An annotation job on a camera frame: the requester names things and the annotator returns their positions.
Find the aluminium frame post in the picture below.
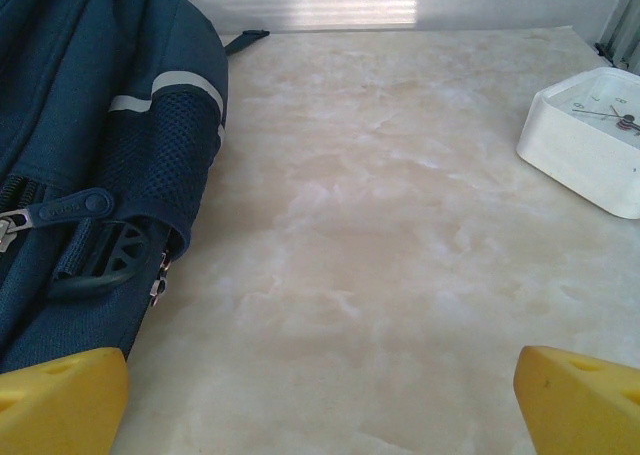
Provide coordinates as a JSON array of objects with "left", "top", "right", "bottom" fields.
[{"left": 594, "top": 0, "right": 640, "bottom": 71}]

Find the white square desk clock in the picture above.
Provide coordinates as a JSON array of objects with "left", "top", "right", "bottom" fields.
[{"left": 516, "top": 66, "right": 640, "bottom": 220}]

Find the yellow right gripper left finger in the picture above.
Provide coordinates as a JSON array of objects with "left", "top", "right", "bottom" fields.
[{"left": 0, "top": 347, "right": 130, "bottom": 455}]

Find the navy blue backpack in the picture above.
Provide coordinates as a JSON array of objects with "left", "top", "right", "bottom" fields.
[{"left": 0, "top": 0, "right": 271, "bottom": 376}]

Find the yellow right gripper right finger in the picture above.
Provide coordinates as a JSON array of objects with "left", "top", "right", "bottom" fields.
[{"left": 517, "top": 345, "right": 640, "bottom": 455}]

